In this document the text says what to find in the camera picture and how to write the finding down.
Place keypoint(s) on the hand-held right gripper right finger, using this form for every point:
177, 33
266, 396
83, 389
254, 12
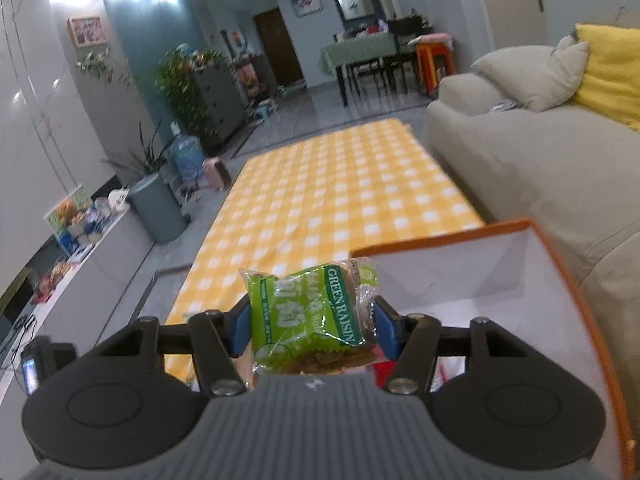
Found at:
386, 330

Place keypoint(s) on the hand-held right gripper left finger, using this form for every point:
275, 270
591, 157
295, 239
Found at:
239, 327

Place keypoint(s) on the red shrimp stick bag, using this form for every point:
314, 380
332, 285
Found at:
382, 374

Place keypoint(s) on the green raisin packet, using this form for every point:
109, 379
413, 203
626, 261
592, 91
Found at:
300, 310

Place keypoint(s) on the orange cardboard box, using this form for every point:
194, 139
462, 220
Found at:
500, 270

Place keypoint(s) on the pile of snacks on cabinet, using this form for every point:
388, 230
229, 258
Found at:
52, 280

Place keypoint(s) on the white low cabinet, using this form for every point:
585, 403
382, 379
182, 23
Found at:
75, 320

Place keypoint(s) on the desk calendar with toy picture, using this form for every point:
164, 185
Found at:
67, 220

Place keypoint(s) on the grey trash bin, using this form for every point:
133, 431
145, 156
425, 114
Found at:
157, 210

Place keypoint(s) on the yellow checkered tablecloth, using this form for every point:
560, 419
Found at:
340, 185

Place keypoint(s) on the pink space heater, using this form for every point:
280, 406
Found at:
216, 174

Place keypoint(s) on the white item on cabinet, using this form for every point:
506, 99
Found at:
118, 199

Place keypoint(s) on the blue water jug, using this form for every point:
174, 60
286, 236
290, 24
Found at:
186, 157

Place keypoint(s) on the long-leaf potted plant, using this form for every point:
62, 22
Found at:
145, 157

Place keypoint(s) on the beige sofa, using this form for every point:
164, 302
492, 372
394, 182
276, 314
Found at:
525, 160

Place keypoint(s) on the grey chest of drawers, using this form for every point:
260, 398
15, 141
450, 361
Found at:
220, 100

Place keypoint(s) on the large bushy green plant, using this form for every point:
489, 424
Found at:
180, 85

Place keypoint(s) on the black dining chair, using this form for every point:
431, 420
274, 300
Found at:
385, 72

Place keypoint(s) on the orange stool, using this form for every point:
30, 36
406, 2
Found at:
434, 65

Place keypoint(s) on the dining table with green cloth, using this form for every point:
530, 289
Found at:
357, 52

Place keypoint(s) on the brown wooden door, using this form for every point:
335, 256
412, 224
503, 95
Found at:
277, 47

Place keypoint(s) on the beige pillow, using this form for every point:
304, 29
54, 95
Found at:
535, 75

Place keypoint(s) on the hanging vine plant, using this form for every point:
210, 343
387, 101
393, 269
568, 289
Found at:
100, 65

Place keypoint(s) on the yellow pillow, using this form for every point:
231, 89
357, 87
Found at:
612, 75

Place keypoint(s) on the wood framed wall picture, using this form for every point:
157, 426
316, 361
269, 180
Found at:
87, 31

